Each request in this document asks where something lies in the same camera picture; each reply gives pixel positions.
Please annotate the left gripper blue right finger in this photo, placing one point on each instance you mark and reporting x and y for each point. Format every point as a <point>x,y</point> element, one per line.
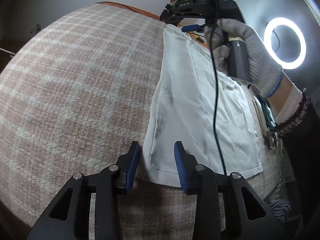
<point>227,206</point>

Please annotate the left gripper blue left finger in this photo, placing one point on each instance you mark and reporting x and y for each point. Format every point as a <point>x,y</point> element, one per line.
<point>67,215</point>

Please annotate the grey gloved right hand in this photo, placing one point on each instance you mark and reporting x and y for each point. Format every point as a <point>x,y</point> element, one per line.
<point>266,74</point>

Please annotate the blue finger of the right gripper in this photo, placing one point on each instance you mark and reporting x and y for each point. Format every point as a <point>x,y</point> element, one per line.
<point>193,27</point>

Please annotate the orange bed sheet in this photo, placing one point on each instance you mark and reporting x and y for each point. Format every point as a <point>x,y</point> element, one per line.
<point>133,9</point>

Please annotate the pink plaid bed blanket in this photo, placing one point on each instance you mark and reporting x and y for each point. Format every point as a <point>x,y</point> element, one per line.
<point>72,100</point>

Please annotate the white ring light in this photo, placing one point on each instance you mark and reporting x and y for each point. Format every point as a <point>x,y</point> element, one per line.
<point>285,42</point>

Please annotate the dark green folded garment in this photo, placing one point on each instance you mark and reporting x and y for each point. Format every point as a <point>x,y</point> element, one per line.
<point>270,122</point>

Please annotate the right forearm dark sleeve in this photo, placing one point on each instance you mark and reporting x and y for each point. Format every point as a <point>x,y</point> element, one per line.
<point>298,127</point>

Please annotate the white camisole top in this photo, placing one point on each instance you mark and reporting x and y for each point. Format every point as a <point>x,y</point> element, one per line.
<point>205,110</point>

